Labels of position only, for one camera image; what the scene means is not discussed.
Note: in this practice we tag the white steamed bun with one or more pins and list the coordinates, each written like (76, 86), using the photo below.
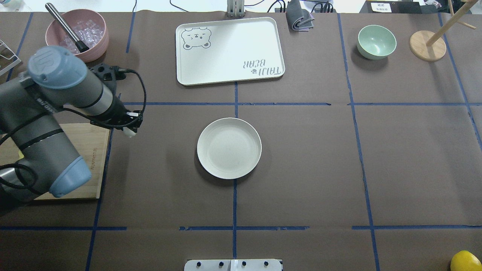
(128, 132)

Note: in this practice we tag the white bear tray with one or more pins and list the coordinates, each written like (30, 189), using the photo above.
(236, 50)

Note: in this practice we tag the aluminium frame post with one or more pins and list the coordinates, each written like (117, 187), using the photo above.
(236, 8)

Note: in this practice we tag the cream round plate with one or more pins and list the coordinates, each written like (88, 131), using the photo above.
(229, 148)

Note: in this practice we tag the yellow lemon lower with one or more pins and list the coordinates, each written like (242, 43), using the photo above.
(465, 261)

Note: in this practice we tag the steel muddler black tip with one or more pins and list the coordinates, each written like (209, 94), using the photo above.
(80, 45)

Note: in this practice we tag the mint green bowl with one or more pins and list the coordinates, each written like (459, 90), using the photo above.
(376, 42)

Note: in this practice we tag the pink bowl with ice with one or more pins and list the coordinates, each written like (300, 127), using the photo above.
(90, 27)

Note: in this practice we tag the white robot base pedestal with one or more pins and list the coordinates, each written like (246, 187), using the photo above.
(234, 265)

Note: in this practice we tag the grey folded cloth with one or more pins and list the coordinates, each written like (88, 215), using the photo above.
(298, 19)

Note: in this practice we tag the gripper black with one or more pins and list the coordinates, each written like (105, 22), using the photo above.
(119, 110)

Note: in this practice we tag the black label stand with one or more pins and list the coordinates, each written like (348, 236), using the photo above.
(390, 7)

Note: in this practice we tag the bamboo cutting board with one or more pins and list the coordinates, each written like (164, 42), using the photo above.
(92, 162)

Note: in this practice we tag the wooden mug tree stand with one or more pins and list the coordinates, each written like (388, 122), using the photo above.
(430, 46)

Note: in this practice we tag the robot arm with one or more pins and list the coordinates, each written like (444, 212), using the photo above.
(54, 78)

